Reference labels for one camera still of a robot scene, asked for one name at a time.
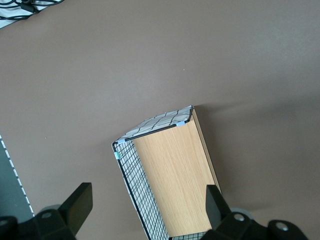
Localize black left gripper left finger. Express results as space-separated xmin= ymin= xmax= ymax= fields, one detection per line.
xmin=0 ymin=182 xmax=94 ymax=240

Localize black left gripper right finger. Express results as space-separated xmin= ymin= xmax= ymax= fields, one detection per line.
xmin=199 ymin=184 xmax=309 ymax=240

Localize brown table cloth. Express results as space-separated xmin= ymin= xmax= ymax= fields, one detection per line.
xmin=0 ymin=0 xmax=320 ymax=240

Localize wire basket with wooden boards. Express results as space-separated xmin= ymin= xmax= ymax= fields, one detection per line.
xmin=110 ymin=104 xmax=222 ymax=240

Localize black floor cables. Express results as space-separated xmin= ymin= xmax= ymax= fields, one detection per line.
xmin=0 ymin=0 xmax=64 ymax=22

